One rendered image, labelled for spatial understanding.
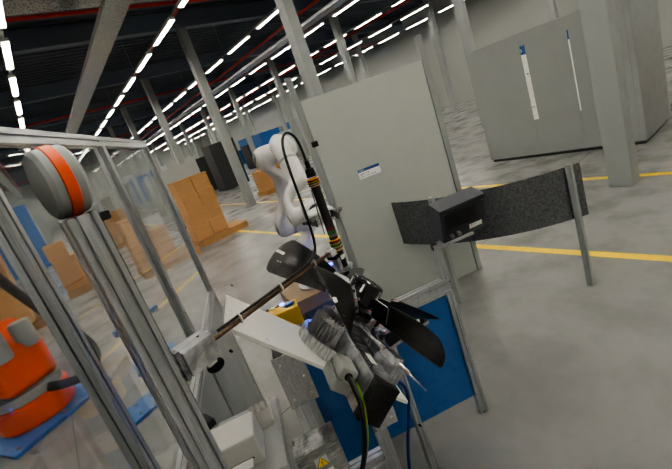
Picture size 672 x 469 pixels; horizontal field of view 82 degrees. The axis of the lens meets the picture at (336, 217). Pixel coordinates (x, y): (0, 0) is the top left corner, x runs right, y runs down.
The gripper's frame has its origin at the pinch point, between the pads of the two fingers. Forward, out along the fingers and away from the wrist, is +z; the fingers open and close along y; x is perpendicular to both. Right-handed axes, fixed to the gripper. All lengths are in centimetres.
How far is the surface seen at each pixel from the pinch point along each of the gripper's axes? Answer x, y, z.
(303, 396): -50, 31, 19
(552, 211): -82, -174, -95
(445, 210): -26, -61, -29
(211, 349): -12, 47, 37
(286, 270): -11.0, 20.5, 4.4
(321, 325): -31.0, 16.5, 14.3
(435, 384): -118, -31, -36
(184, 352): -8, 52, 41
